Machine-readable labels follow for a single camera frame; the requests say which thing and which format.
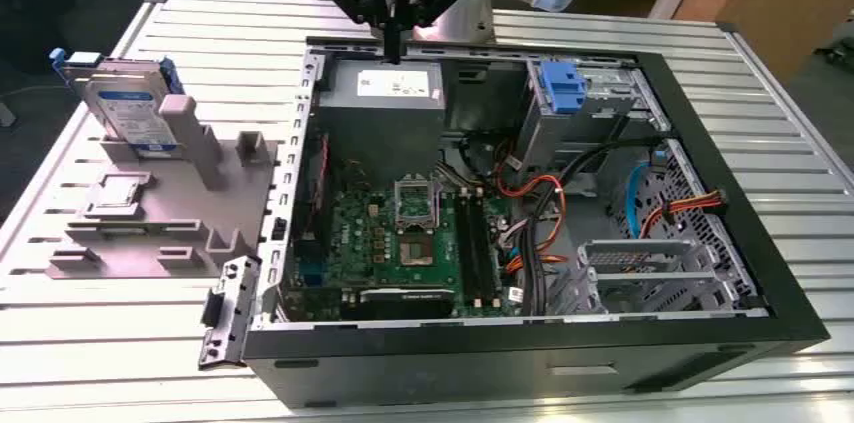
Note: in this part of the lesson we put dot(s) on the black graphics card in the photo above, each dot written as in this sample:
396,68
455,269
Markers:
407,304

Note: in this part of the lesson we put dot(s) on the wooden cabinet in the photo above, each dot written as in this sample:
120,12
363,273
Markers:
787,3

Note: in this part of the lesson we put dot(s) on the metal locking lever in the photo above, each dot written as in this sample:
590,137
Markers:
438,208

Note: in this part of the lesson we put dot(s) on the metal optical drive cage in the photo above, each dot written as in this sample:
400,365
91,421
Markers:
547,143

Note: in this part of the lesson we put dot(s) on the black PC case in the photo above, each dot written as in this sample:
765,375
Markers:
467,368

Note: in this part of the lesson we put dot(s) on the grey case side bracket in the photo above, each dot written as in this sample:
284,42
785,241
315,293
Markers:
234,313

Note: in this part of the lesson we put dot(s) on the green motherboard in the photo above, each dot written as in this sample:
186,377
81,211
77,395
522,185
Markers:
360,243

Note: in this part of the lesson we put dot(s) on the grey parts rack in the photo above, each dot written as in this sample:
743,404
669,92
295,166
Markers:
174,213

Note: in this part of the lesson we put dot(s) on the grey power supply unit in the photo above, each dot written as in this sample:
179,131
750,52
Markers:
380,133

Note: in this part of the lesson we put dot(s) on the metal disk bay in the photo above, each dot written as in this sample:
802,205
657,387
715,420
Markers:
650,275

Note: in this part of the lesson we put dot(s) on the CPU socket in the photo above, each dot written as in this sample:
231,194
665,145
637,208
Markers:
420,252

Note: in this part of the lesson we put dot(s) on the blue drive latch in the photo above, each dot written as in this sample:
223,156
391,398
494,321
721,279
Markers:
563,88

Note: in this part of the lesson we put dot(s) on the hard disk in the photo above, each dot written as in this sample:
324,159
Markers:
127,108

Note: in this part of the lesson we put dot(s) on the black RAM slot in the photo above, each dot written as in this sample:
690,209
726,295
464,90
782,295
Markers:
468,248
488,253

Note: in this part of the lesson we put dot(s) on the silver CPU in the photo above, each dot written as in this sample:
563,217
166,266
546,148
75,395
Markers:
119,191

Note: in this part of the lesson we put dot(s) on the green RAM stick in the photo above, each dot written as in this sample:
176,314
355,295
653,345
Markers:
155,228

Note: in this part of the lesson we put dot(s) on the black office chair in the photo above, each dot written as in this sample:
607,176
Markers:
33,18

